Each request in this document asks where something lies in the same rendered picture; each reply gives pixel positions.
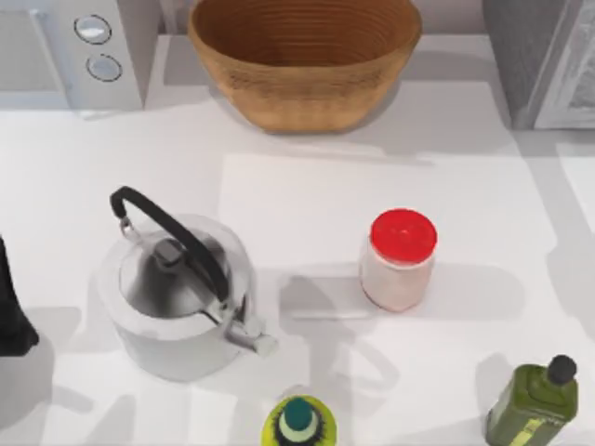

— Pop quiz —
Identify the large microwave knob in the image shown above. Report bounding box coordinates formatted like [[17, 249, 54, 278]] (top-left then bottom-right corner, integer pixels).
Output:
[[73, 14, 113, 46]]

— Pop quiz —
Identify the yellow-green bottle with teal cap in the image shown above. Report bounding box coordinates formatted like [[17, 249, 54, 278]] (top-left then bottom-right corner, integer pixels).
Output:
[[260, 392, 339, 446]]

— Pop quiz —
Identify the small microwave knob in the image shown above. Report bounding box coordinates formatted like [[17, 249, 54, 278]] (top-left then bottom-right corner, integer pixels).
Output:
[[86, 53, 124, 83]]

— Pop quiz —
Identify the red lidded jar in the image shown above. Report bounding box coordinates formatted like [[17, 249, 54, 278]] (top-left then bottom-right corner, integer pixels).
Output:
[[359, 208, 439, 312]]

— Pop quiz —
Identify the pale microwave oven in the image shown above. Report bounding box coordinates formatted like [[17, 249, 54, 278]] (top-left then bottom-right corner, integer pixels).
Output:
[[0, 0, 164, 112]]

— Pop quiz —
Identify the dark green bottle black cap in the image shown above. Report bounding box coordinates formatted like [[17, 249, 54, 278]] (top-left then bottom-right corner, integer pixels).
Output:
[[485, 354, 580, 446]]

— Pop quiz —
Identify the brown woven basket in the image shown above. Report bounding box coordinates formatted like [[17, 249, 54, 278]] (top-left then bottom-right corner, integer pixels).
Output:
[[187, 0, 423, 135]]

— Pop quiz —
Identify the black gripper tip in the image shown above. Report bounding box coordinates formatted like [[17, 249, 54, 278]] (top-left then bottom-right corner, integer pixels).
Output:
[[0, 235, 40, 358]]

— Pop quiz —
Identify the silver kettle with black handle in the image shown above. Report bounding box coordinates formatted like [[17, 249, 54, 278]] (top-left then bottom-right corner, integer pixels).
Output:
[[96, 186, 279, 383]]

